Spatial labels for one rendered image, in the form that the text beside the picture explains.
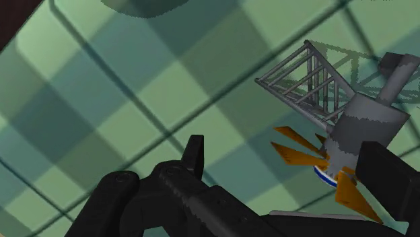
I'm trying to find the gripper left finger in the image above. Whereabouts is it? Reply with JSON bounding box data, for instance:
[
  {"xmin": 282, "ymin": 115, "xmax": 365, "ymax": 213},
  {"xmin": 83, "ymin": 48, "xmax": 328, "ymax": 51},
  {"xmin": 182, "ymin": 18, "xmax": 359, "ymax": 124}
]
[{"xmin": 63, "ymin": 133, "xmax": 283, "ymax": 237}]

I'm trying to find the green chequered sofa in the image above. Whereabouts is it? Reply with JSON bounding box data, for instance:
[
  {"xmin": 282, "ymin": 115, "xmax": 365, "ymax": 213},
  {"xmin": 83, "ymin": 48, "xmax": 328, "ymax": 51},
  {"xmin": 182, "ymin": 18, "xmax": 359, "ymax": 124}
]
[{"xmin": 0, "ymin": 0, "xmax": 420, "ymax": 237}]

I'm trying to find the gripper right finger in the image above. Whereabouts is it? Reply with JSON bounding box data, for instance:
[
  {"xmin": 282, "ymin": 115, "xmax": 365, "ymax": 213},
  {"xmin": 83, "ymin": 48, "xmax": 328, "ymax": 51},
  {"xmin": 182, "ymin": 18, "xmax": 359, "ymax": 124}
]
[{"xmin": 355, "ymin": 141, "xmax": 420, "ymax": 237}]

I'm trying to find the grey wire lattice frame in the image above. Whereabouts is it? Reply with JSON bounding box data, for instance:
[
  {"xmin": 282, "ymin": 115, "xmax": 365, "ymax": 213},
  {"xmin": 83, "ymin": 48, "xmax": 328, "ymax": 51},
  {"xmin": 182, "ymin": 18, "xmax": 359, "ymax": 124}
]
[{"xmin": 254, "ymin": 39, "xmax": 357, "ymax": 133}]

